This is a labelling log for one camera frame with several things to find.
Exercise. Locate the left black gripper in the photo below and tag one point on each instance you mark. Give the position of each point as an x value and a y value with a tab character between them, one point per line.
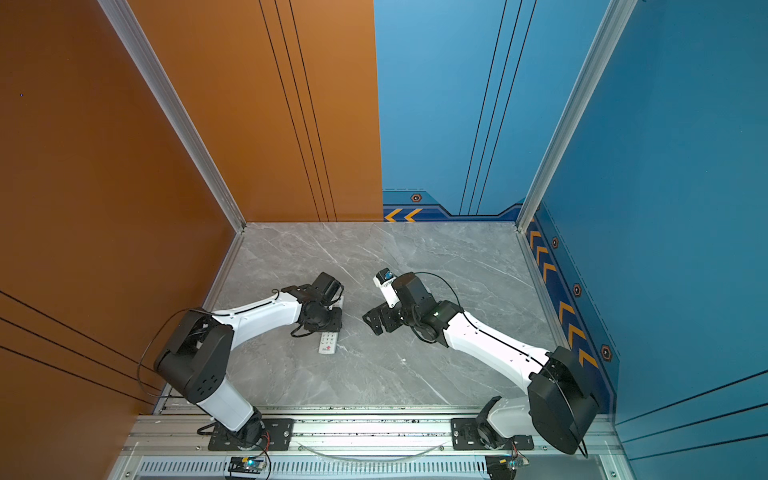
337	325

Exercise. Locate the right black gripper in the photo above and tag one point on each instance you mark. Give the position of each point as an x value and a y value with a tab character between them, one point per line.
385	314

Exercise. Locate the white remote control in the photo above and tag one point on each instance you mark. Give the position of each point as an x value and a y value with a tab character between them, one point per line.
328	343

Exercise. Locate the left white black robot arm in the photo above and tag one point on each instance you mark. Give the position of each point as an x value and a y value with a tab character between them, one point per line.
195	358

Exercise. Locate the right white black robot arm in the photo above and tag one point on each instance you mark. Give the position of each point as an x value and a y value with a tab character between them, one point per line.
561	402

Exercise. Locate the left small circuit board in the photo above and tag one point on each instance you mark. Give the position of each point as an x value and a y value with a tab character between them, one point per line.
249	467

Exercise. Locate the small circuit board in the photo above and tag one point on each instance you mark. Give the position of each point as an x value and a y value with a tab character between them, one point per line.
249	467
504	467

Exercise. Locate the right small circuit board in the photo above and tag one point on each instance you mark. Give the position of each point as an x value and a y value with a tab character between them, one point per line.
504	467

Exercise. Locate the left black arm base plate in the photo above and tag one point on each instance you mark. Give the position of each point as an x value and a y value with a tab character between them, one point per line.
270	434

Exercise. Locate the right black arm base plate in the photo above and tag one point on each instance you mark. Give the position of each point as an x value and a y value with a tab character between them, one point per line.
469	434

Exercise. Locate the aluminium mounting rail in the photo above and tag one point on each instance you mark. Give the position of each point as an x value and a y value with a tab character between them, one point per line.
339	432

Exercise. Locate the left aluminium corner post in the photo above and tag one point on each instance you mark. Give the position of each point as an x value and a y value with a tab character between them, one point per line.
126	25

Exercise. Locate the aluminium corner post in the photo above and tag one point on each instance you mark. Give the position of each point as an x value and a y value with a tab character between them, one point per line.
126	25
600	52

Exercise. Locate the right aluminium corner post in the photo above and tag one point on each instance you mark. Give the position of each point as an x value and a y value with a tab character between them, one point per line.
600	52

